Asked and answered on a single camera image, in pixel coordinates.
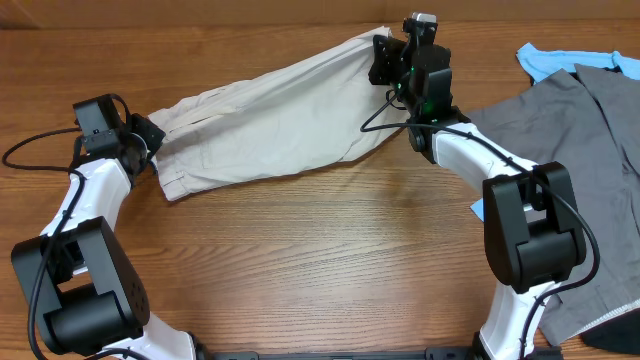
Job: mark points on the black garment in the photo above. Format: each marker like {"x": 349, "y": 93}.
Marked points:
{"x": 618, "y": 335}

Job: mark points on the beige cotton shorts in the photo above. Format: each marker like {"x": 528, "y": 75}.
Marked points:
{"x": 311, "y": 114}

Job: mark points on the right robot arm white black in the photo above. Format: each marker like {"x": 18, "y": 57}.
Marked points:
{"x": 533, "y": 235}

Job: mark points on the light blue garment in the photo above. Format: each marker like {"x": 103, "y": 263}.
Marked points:
{"x": 555, "y": 62}

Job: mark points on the grey shirt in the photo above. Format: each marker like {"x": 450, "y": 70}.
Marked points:
{"x": 615, "y": 285}

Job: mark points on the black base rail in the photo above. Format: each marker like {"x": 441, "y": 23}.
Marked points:
{"x": 350, "y": 354}

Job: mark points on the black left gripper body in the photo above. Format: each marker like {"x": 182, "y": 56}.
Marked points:
{"x": 144, "y": 137}

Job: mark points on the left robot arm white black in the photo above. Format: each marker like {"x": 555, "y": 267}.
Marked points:
{"x": 84, "y": 295}

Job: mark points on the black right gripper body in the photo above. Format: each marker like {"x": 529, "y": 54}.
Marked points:
{"x": 388, "y": 71}

